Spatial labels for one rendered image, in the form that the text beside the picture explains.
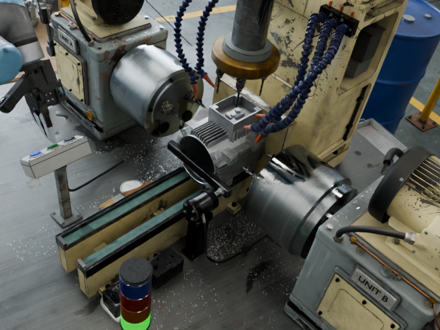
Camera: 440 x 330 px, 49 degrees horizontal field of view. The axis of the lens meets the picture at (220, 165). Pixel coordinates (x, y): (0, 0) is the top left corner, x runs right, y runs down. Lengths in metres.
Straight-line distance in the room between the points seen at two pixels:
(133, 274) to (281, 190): 0.47
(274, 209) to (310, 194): 0.10
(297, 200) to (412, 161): 0.30
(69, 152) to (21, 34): 0.32
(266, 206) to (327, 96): 0.38
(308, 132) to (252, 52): 0.37
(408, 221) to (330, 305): 0.30
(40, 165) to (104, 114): 0.45
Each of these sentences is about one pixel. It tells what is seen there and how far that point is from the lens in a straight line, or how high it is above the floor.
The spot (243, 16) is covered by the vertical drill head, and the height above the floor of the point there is 1.44.
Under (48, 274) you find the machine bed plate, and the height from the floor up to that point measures 0.80.
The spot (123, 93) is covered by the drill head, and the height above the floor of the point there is 1.07.
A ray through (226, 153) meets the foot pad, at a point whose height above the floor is 1.07.
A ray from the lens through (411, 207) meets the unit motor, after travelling 1.04.
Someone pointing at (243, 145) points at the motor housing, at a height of 1.06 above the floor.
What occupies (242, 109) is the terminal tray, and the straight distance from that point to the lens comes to 1.45.
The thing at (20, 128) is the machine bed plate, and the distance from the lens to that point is 1.87.
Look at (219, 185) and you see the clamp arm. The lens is 1.32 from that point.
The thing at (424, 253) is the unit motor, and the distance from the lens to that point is 1.02.
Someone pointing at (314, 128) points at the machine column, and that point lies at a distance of 1.48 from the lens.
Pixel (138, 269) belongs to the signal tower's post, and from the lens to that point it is 0.91.
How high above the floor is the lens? 1.97
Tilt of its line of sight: 43 degrees down
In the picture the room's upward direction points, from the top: 10 degrees clockwise
